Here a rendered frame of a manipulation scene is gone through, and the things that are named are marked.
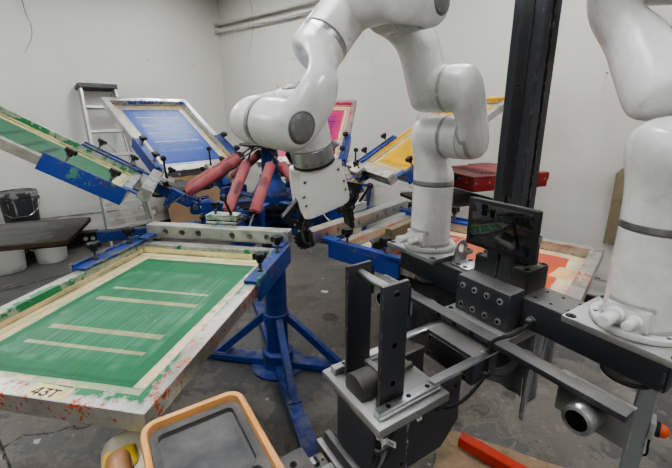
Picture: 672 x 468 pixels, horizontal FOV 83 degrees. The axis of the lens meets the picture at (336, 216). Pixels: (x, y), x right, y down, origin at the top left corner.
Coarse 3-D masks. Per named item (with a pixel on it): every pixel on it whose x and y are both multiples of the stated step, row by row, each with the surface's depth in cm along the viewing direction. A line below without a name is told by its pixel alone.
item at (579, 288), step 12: (408, 216) 178; (372, 228) 160; (384, 228) 162; (456, 228) 166; (360, 240) 150; (552, 240) 145; (564, 252) 141; (576, 252) 138; (588, 252) 136; (600, 252) 132; (588, 264) 122; (408, 276) 121; (576, 276) 113; (588, 276) 113; (576, 288) 105; (588, 288) 110
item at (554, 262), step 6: (456, 240) 155; (540, 258) 136; (546, 258) 136; (552, 258) 136; (558, 258) 136; (564, 258) 136; (552, 264) 131; (558, 264) 131; (564, 264) 131; (552, 270) 126
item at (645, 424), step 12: (636, 396) 101; (648, 396) 99; (648, 408) 100; (636, 420) 102; (648, 420) 100; (636, 432) 102; (648, 432) 100; (636, 444) 103; (624, 456) 105; (636, 456) 104
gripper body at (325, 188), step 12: (336, 156) 68; (312, 168) 65; (324, 168) 67; (336, 168) 68; (300, 180) 66; (312, 180) 66; (324, 180) 68; (336, 180) 69; (300, 192) 67; (312, 192) 68; (324, 192) 69; (336, 192) 70; (348, 192) 72; (300, 204) 68; (312, 204) 69; (324, 204) 70; (336, 204) 71; (312, 216) 70
